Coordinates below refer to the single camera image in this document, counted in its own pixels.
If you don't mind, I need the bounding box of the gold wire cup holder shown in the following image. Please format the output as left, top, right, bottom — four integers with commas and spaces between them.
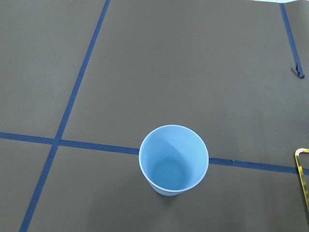
294, 148, 309, 211

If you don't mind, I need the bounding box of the light blue plastic cup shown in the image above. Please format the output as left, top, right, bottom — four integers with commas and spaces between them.
139, 125, 209, 196

